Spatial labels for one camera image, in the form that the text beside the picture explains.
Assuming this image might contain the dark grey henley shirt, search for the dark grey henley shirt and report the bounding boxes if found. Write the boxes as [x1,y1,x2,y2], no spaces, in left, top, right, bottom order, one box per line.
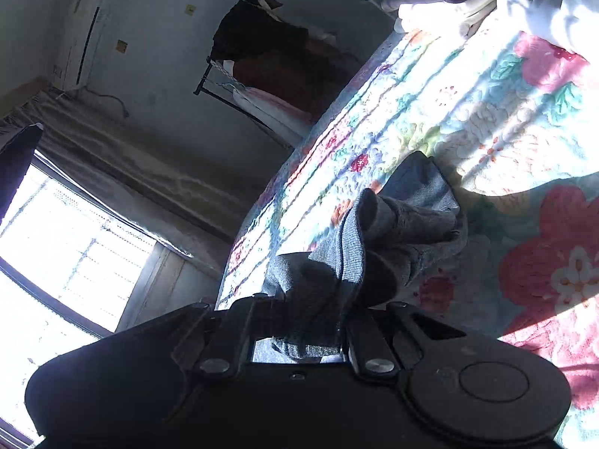
[253,151,468,364]

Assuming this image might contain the dark clothes on rack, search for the dark clothes on rack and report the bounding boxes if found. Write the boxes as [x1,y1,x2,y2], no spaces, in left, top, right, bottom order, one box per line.
[210,0,361,120]

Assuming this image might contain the black clothes rack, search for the black clothes rack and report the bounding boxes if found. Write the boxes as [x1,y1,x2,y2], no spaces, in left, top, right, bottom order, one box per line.
[193,0,305,148]

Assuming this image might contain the white air conditioner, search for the white air conditioner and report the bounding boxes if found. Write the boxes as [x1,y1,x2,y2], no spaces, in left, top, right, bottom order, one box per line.
[52,0,109,91]

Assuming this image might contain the window with metal grille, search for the window with metal grille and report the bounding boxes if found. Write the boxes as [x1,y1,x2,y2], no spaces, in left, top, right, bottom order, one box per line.
[0,153,193,445]

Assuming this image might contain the beige window curtain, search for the beige window curtain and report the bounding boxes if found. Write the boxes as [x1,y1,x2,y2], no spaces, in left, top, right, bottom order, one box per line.
[1,91,258,271]

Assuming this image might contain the white garment on rack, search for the white garment on rack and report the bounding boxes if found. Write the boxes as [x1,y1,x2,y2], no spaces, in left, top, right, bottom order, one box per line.
[220,60,313,147]

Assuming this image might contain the floral quilted bedspread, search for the floral quilted bedspread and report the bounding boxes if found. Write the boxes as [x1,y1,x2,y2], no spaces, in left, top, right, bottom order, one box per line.
[217,25,598,448]

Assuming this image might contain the folded white garment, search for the folded white garment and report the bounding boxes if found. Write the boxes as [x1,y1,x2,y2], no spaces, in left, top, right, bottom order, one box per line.
[394,0,496,39]

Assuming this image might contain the crumpled white clothing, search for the crumpled white clothing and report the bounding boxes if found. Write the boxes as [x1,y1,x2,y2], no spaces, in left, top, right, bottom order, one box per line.
[496,0,598,63]

